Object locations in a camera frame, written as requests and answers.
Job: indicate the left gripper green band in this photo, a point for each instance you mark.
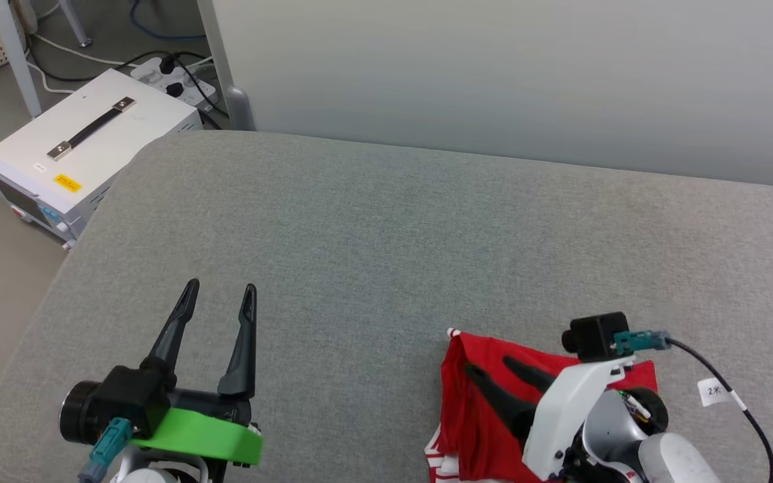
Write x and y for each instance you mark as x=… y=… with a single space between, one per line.
x=205 y=436

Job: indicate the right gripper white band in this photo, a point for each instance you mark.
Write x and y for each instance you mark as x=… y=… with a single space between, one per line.
x=568 y=409

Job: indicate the red and white garment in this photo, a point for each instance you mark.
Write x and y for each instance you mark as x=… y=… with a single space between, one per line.
x=474 y=436

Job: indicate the white power strip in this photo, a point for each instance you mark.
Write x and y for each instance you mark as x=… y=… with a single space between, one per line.
x=158 y=77

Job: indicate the grey thin metal leg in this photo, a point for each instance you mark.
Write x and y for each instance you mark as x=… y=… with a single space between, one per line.
x=76 y=27

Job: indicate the white table leg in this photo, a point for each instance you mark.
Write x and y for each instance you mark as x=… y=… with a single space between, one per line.
x=14 y=60

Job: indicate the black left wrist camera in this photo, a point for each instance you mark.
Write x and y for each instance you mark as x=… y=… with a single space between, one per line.
x=135 y=399

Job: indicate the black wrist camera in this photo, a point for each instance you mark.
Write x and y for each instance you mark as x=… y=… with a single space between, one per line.
x=594 y=335
x=135 y=399

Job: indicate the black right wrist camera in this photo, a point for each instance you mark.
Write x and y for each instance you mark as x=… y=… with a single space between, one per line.
x=594 y=335

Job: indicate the grey partition post foot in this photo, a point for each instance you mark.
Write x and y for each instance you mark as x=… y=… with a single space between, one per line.
x=222 y=60

